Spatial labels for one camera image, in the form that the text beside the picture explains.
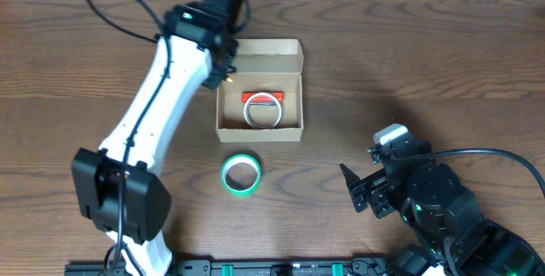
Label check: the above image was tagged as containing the cardboard box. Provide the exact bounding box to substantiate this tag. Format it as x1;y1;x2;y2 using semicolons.
215;39;304;142

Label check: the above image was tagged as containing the white tape roll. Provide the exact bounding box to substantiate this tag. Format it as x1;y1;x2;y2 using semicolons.
244;101;283;129

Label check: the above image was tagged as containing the green tape roll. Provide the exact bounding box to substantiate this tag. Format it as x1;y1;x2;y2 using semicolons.
221;153;261;198

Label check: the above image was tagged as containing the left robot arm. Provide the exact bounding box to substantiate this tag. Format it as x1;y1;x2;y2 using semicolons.
72;1;242;275

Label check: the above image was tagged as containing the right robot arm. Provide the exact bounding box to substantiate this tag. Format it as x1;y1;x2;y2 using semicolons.
340;135;544;275

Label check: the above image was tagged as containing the right black cable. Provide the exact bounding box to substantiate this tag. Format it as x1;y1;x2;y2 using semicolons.
378;147;545;196

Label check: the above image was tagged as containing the black cable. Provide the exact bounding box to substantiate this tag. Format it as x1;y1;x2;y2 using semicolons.
83;0;252;275
378;147;545;196

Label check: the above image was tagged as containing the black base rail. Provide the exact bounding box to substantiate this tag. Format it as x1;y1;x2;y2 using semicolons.
64;256;401;276

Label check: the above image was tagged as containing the left black cable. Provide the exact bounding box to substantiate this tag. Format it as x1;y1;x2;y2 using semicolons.
83;0;252;275

